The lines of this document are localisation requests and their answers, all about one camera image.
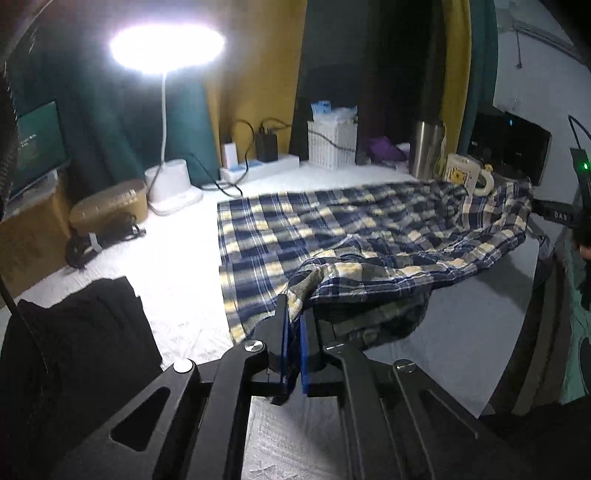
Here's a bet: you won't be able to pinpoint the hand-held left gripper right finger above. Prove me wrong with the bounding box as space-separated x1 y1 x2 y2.
299 308 527 480

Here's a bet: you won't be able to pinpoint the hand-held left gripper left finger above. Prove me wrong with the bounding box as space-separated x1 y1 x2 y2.
55 294 293 480

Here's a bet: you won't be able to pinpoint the blue yellow plaid pants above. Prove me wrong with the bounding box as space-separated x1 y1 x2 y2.
217 178 536 356

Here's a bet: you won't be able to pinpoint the black pants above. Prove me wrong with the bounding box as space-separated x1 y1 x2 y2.
0 276 163 444

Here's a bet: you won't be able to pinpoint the black monitor with blue light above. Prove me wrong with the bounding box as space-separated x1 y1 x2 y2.
467 111 553 186

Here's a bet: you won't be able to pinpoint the cream cartoon bear mug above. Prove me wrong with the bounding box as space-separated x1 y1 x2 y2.
444 154 495 198

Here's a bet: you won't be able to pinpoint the white textured tablecloth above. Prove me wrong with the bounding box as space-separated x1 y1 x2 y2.
9 159 543 480

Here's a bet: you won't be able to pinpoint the stainless steel tumbler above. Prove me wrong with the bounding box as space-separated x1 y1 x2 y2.
410 120 446 180

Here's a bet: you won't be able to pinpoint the white power strip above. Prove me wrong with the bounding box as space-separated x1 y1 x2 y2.
219 154 301 183

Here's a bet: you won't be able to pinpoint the narrow teal curtain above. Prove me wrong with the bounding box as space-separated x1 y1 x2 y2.
462 0 499 155

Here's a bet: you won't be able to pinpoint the narrow yellow curtain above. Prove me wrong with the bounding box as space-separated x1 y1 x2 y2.
441 0 472 155

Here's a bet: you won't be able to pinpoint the white woven basket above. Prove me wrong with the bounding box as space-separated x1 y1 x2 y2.
307 119 358 169

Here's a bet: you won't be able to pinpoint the white desk lamp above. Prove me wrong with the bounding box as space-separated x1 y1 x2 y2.
108 23 227 215

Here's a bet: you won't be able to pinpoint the black charger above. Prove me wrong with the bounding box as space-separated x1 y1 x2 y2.
255 131 279 163

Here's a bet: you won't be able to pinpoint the purple cloth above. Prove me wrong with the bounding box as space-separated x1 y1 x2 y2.
365 136 409 162

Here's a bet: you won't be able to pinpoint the brown lunch box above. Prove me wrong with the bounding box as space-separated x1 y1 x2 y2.
69 179 149 234

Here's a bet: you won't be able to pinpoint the blue plastic bag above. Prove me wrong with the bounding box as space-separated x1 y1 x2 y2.
310 100 358 123

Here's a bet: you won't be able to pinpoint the wide yellow curtain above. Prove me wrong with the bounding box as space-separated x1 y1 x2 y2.
205 0 309 174

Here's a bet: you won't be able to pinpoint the dark window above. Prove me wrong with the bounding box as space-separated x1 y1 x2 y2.
295 0 444 162

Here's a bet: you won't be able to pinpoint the brown cardboard box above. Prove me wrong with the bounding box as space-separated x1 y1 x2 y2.
0 175 79 305

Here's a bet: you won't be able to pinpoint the wide teal curtain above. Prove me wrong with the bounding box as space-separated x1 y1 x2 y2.
7 0 220 185

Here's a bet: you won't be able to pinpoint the tablet with lit screen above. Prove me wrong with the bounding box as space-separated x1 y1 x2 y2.
7 100 71 199

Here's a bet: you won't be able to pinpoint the bundled black cable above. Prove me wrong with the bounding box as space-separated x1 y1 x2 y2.
65 220 147 269

